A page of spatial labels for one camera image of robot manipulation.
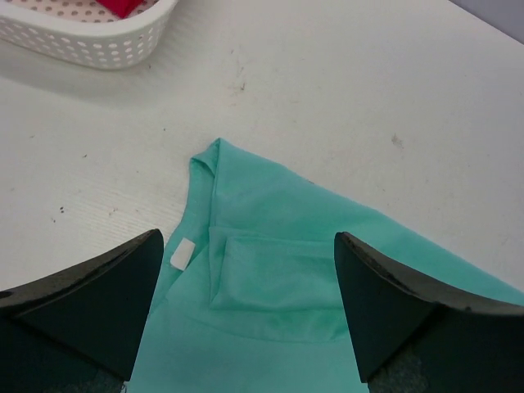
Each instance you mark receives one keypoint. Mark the teal t shirt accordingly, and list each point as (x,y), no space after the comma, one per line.
(247,299)

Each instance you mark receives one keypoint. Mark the white plastic basket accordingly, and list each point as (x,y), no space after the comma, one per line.
(85,33)

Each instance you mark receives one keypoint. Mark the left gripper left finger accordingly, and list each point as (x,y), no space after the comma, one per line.
(79,330)

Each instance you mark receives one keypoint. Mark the magenta t shirt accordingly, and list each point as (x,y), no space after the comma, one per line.
(121,8)

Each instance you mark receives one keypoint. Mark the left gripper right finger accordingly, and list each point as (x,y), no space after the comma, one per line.
(413,333)

